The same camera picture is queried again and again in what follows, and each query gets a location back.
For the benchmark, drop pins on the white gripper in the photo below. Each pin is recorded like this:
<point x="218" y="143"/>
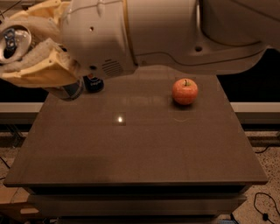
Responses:
<point x="97" y="38"/>

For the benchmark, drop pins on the Red Bull can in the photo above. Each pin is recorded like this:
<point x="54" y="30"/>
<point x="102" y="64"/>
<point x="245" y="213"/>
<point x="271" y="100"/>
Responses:
<point x="16" y="42"/>

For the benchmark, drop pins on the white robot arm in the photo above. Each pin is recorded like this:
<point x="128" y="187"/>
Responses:
<point x="200" y="36"/>

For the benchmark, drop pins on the blue Pepsi can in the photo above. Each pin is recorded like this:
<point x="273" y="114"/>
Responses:
<point x="93" y="84"/>

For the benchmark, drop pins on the red apple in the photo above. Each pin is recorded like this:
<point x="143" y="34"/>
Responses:
<point x="184" y="91"/>

